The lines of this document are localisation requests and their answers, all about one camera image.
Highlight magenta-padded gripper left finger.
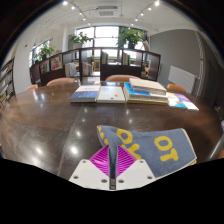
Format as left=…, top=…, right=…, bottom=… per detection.
left=68, top=145, right=111, bottom=191

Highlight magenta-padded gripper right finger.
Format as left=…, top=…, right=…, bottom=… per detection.
left=115, top=146, right=157, bottom=191

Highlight grey towel with yellow letters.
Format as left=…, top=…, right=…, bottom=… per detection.
left=96, top=124, right=198, bottom=181

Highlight large book with blue cover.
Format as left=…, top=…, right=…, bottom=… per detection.
left=123, top=82, right=170, bottom=106

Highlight white illustrated book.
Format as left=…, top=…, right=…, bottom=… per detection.
left=166, top=92, right=188, bottom=110

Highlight purple and white book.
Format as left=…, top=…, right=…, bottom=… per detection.
left=174, top=93, right=200, bottom=112

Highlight beige hardcover book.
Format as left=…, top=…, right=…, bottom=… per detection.
left=128, top=77, right=168, bottom=97

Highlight potted plant by window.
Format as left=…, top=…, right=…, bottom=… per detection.
left=36, top=41, right=56, bottom=63

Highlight small potted plant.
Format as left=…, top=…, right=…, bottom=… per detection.
left=68, top=31, right=93, bottom=49

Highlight large potted plant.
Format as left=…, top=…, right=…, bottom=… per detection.
left=116, top=26, right=145, bottom=50

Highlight ceiling spot lights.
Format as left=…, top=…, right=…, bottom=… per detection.
left=61, top=0, right=161, bottom=28

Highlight ceiling air conditioner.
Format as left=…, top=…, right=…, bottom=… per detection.
left=94, top=5, right=119, bottom=18

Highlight white wall radiator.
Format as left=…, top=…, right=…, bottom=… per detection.
left=167, top=65, right=197, bottom=94

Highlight wall bookshelf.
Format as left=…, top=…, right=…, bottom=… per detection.
left=0, top=58, right=16, bottom=108

